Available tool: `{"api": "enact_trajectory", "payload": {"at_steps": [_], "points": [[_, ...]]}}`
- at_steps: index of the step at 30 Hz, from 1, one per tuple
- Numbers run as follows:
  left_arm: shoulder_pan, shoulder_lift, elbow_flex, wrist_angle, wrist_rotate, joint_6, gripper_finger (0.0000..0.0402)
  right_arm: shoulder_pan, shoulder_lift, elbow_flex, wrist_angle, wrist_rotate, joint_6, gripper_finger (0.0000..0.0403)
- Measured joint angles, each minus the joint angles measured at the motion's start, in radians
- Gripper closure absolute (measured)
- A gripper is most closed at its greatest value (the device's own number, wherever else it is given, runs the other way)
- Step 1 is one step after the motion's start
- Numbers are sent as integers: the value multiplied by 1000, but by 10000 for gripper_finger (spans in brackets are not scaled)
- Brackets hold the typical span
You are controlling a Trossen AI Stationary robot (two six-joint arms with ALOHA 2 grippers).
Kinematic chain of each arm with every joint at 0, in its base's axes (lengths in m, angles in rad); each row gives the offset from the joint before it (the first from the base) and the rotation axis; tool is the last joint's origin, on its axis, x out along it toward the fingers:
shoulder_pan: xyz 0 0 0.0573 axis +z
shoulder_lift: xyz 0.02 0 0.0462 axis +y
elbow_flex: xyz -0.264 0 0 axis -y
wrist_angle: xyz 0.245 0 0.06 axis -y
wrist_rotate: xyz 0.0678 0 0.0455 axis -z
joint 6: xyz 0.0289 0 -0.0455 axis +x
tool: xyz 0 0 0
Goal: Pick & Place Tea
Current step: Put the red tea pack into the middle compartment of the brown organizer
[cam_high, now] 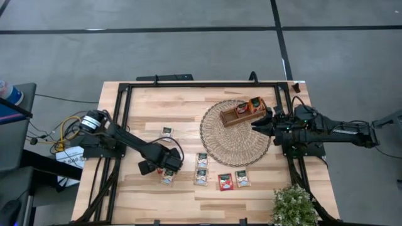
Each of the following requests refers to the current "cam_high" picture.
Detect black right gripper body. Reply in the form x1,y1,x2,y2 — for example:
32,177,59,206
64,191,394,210
273,113,299,146

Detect black aluminium table frame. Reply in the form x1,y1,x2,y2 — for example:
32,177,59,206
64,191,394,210
74,80,344,226

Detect silver packet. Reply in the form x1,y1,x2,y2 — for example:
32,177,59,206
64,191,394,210
160,168,177,186

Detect black right camera cable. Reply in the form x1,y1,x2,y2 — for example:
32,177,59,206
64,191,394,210
290,95,307,110

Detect black power cable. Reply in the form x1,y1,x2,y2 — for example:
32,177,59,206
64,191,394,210
26,109,82,148

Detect green plant white flowers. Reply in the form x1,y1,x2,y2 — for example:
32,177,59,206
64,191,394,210
270,184,320,226

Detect wooden compartment tea box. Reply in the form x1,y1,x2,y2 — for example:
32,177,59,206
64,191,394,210
219,97,268,128

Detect white cardboard box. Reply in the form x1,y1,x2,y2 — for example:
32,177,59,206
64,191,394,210
55,146,86,188

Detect black rod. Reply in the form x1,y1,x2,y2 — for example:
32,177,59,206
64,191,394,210
0,97,34,119

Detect flat black bar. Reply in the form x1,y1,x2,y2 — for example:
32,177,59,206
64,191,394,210
136,73,195,82

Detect grey desk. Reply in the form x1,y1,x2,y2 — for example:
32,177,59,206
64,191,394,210
0,82,38,173

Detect beige tea bag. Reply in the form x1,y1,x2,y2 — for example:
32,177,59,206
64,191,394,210
193,168,209,186
234,169,252,188
160,126,175,142
195,153,210,170

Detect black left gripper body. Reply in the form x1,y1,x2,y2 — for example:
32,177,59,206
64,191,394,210
149,147,184,173

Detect yellow cable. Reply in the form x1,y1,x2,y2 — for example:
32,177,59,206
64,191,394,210
56,115,83,153

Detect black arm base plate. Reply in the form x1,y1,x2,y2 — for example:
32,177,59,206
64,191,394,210
280,131,327,158
82,137,127,159

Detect thin black floor cable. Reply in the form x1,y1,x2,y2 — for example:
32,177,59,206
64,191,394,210
375,146,402,159
34,93,100,104

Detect bottle with blue label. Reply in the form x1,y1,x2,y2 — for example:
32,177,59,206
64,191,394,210
0,80,24,106

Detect black camera cable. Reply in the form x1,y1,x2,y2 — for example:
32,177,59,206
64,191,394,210
290,95,307,110
150,136,186,164

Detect round woven straw placemat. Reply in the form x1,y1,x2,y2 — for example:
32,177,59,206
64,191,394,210
199,99,271,168

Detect grey stand foot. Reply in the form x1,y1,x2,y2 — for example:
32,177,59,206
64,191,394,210
373,109,402,129

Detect black left camera cable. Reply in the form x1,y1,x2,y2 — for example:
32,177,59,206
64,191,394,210
150,136,186,164

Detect blue board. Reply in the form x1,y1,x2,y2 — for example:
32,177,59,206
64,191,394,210
0,103,28,126

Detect orange peach tea bag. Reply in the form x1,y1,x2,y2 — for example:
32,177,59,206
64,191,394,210
249,97,265,114

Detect black computer mouse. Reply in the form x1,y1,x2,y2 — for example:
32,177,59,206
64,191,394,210
0,199,22,226

